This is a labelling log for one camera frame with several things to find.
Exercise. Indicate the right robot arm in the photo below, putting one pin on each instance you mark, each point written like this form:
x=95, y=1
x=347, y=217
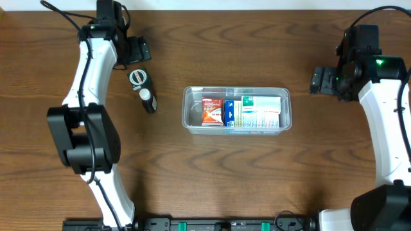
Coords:
x=379, y=83

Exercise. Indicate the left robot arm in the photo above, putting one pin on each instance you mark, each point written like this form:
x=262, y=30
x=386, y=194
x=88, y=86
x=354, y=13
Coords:
x=83, y=132

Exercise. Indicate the red orange small box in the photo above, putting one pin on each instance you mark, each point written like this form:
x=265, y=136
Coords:
x=212, y=113

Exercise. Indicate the white green medicine box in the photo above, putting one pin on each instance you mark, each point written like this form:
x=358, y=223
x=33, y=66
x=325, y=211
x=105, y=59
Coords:
x=261, y=104

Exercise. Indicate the dark green square box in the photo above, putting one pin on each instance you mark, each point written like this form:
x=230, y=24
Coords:
x=139, y=79

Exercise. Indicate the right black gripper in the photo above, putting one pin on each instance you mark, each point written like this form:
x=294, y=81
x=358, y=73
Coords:
x=325, y=81

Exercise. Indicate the clear plastic container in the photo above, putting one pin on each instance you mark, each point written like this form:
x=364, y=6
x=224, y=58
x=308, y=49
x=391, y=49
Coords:
x=192, y=109

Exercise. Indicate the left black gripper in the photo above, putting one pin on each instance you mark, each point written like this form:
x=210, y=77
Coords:
x=138, y=48

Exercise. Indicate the black bottle white cap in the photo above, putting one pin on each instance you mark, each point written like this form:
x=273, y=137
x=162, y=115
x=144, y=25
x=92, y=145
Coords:
x=149, y=101

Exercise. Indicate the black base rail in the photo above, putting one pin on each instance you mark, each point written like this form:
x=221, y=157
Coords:
x=281, y=222

